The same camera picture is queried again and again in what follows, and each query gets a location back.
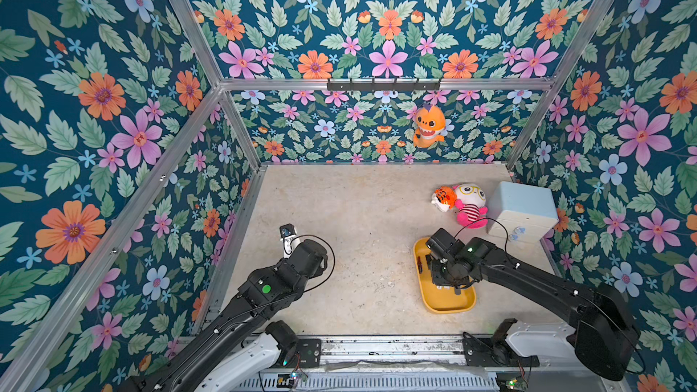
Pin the pink white doll plush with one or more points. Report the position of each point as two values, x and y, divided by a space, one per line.
471 206

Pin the orange dinosaur plush toy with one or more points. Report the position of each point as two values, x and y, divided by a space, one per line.
430 123

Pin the orange tiger plush toy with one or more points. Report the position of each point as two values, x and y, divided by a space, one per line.
444 198

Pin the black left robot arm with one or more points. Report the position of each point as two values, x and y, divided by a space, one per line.
243 340

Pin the aluminium frame post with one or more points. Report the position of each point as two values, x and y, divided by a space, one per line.
203 52

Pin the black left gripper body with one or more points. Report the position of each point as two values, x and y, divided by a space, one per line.
318 269

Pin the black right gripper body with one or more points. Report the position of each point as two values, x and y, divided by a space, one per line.
438 271

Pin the light blue white box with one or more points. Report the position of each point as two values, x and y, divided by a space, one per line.
521 213

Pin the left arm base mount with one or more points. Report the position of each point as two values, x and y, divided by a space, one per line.
305 353

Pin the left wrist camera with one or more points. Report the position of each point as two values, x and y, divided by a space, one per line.
289 239

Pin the yellow plastic storage tray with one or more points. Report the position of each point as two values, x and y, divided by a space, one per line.
438 299

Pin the black hook rail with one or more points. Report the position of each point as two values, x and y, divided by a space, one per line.
374 84

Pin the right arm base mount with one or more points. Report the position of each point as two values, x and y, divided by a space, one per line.
493 351

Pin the aluminium frame bottom rail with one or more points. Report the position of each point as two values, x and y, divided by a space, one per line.
222 276

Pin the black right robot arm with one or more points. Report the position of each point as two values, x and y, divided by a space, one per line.
605 334

